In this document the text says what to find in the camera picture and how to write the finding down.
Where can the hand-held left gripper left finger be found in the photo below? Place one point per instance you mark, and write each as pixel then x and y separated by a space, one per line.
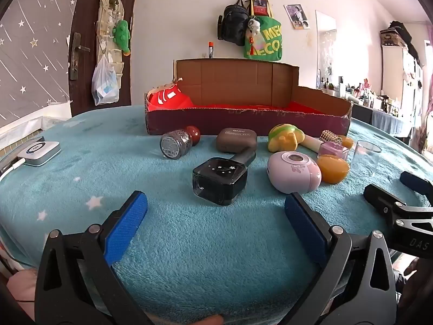
pixel 127 221

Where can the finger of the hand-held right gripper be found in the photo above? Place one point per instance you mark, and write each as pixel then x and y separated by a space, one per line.
pixel 416 182
pixel 380 196

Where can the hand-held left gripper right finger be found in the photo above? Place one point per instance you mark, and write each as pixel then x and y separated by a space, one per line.
pixel 304 226

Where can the clear glass cup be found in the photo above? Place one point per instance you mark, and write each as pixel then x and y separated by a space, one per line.
pixel 365 157

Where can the orange half sphere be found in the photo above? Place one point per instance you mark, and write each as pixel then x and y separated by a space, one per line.
pixel 348 141
pixel 333 171

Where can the pink round device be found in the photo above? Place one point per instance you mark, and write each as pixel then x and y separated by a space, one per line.
pixel 292 174

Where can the purple nail polish bottle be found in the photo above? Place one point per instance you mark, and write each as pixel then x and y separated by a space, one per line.
pixel 333 150

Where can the silver studded cylinder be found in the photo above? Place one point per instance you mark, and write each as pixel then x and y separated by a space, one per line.
pixel 331 137

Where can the glitter bottle with round cap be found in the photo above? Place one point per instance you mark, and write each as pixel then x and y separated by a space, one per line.
pixel 172 145

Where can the yellow green mushroom toy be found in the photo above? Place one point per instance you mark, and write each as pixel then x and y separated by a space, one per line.
pixel 282 138

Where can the black nail polish bottle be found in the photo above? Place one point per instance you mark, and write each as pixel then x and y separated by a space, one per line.
pixel 220 182

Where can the brown earbuds case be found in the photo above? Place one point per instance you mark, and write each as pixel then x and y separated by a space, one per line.
pixel 236 140

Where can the cardboard box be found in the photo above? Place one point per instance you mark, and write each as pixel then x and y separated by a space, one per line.
pixel 243 123

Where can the person's left hand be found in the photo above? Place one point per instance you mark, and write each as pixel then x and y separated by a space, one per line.
pixel 208 321

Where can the teal fleece blanket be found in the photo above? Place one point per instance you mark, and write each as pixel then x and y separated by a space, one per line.
pixel 189 243

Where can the table with bottles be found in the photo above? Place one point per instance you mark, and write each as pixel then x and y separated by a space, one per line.
pixel 382 116

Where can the white square device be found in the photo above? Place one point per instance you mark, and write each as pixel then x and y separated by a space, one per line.
pixel 39 152

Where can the white cabinet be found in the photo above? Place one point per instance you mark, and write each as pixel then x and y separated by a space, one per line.
pixel 394 71

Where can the translucent plastic bag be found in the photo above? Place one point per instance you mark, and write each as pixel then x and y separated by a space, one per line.
pixel 105 86

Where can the green plush toy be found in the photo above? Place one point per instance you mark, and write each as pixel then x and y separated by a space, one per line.
pixel 122 37

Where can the green tote bag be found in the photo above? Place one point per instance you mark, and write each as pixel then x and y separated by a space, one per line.
pixel 269 42

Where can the orange capped tube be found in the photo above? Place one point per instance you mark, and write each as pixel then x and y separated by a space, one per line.
pixel 210 50

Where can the clear hanging organizer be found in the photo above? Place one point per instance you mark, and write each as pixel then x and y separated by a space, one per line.
pixel 108 17

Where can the white plush charm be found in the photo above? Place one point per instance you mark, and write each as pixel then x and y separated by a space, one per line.
pixel 253 25

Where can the dark wooden door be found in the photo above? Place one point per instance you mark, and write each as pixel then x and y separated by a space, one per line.
pixel 84 13

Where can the black backpack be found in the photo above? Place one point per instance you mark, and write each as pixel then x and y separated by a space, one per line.
pixel 234 23

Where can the red phone pouch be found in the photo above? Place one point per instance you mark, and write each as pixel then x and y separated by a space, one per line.
pixel 259 6

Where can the wall mirror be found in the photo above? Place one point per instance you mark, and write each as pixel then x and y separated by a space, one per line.
pixel 326 50

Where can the wall photo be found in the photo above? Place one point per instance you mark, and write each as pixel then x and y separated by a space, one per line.
pixel 297 16

